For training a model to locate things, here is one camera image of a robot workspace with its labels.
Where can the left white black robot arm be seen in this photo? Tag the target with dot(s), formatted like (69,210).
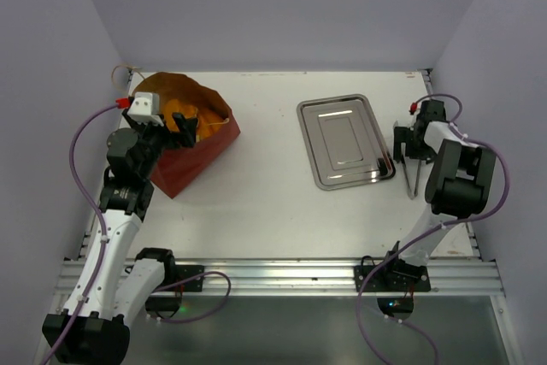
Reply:
(94,324)

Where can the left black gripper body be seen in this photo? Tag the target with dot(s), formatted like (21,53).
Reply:
(154,138)

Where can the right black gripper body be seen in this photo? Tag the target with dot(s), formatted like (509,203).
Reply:
(408,153)

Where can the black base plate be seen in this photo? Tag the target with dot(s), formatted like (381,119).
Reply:
(388,282)
(183,278)

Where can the round orange fake bun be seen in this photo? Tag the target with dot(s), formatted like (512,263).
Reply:
(208,122)

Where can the steel tongs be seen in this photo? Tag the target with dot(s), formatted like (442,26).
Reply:
(412,175)

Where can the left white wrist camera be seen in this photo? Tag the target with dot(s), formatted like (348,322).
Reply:
(145,108)

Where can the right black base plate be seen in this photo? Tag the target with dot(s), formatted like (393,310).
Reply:
(388,282)

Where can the aluminium rail frame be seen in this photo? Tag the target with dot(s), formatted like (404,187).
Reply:
(337,278)

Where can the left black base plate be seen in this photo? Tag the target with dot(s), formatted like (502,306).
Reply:
(183,278)

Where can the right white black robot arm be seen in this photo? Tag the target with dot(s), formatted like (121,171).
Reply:
(457,188)

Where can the steel tray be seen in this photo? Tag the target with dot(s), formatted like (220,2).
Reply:
(344,143)

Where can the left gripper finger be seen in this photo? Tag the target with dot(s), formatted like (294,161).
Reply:
(179,122)
(189,138)

